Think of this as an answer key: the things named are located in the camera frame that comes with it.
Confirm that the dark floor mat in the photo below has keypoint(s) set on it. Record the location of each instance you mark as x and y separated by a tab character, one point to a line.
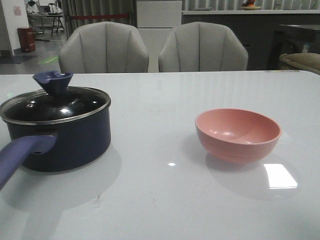
16	59

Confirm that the dark kitchen counter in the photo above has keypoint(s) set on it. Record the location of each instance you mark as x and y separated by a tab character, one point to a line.
254	28

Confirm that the dark washing machine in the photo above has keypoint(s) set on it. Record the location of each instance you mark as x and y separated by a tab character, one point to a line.
293	39

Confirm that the dark blue saucepan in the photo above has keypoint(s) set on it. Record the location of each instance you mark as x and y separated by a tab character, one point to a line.
55	147

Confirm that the red barrier belt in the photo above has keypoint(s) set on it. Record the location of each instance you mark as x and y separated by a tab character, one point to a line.
101	17

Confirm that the pink bowl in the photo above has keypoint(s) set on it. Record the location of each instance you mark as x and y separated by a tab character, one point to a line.
237	136

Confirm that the left beige upholstered chair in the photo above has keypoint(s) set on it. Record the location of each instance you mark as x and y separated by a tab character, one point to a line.
104	47

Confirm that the beige upholstered chair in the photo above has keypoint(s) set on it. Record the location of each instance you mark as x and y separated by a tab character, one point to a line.
104	47
202	47

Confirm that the red bin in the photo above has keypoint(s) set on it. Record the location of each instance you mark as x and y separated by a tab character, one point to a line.
26	39

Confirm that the glass lid with blue knob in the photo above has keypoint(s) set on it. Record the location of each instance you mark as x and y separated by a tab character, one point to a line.
55	103

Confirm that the fruit bowl on counter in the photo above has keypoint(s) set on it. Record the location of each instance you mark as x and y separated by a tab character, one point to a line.
249	5

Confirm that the white refrigerator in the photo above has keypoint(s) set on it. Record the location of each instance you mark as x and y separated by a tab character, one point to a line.
155	18

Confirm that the background desk with items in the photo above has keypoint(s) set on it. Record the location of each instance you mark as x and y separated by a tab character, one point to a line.
43	14

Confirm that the right beige upholstered chair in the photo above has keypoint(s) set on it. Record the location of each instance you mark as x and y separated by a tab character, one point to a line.
202	47

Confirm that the grey curtain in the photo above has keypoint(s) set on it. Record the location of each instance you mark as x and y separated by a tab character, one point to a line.
96	8

